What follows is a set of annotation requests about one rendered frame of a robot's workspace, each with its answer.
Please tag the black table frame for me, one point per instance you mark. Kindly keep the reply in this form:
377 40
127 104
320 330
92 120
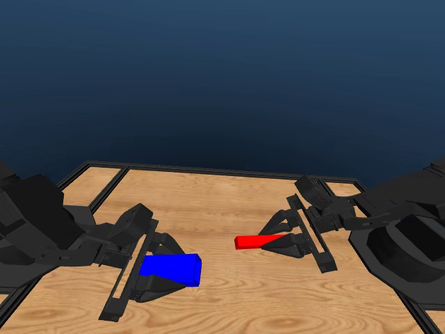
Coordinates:
208 170

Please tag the blue hollow socket block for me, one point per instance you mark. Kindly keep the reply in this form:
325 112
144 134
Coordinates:
170 268

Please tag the thin red peg bar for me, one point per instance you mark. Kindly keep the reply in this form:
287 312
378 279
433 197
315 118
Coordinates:
253 241

